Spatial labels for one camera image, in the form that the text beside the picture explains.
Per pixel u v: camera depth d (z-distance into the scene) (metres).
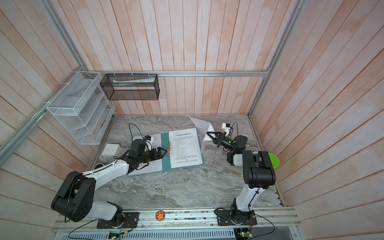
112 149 0.96
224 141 0.78
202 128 0.93
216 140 0.79
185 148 1.01
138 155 0.70
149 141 0.81
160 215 0.75
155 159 0.79
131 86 1.04
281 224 0.75
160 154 0.80
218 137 0.79
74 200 0.43
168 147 1.00
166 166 0.93
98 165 0.87
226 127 0.84
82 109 0.72
